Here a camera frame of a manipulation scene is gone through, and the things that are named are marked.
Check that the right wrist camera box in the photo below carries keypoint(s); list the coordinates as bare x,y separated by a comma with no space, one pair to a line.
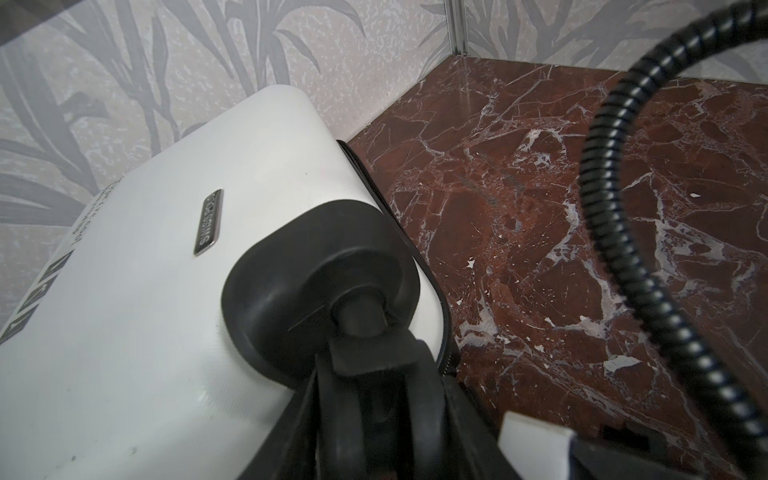
537,449

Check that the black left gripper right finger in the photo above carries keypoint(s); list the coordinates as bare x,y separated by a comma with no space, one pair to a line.
472,451

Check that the aluminium frame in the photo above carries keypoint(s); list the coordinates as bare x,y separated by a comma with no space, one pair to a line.
457,26

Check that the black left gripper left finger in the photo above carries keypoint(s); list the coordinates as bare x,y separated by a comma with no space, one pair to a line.
289,451

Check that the white hard-shell suitcase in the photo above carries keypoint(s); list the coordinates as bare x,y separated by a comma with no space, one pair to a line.
168,332

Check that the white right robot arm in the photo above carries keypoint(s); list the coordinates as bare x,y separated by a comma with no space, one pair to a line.
725,374

